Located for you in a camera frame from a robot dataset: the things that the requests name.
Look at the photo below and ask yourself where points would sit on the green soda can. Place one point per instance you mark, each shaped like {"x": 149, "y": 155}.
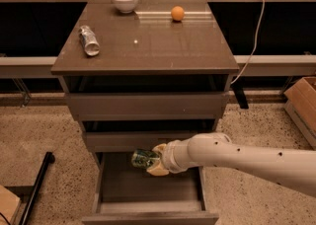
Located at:
{"x": 144, "y": 159}

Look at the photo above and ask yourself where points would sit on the grey top drawer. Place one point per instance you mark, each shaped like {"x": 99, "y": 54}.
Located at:
{"x": 85, "y": 107}

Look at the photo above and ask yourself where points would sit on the black table leg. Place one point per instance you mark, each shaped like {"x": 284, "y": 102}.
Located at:
{"x": 240, "y": 95}

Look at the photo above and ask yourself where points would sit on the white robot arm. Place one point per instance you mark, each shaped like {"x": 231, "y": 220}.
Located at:
{"x": 295, "y": 169}

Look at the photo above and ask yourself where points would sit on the black metal bar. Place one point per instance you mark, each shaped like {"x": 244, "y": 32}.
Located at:
{"x": 47, "y": 160}

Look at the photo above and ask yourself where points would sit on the silver crushed can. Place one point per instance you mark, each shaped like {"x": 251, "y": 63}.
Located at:
{"x": 89, "y": 41}

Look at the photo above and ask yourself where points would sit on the grey three-drawer cabinet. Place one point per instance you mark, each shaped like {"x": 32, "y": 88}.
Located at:
{"x": 147, "y": 52}

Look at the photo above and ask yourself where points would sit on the open grey bottom drawer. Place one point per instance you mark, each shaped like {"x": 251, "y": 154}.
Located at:
{"x": 125, "y": 195}

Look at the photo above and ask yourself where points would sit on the grey middle drawer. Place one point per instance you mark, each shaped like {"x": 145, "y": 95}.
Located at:
{"x": 131, "y": 140}

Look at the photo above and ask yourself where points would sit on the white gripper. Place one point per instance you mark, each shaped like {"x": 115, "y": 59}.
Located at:
{"x": 169, "y": 159}

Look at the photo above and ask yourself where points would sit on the wooden box right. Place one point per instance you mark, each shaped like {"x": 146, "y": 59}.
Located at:
{"x": 301, "y": 107}

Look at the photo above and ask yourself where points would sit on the white ceramic bowl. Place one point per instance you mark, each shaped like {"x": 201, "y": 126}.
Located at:
{"x": 125, "y": 6}

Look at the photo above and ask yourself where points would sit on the orange ball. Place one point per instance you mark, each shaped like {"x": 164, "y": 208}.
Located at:
{"x": 177, "y": 14}

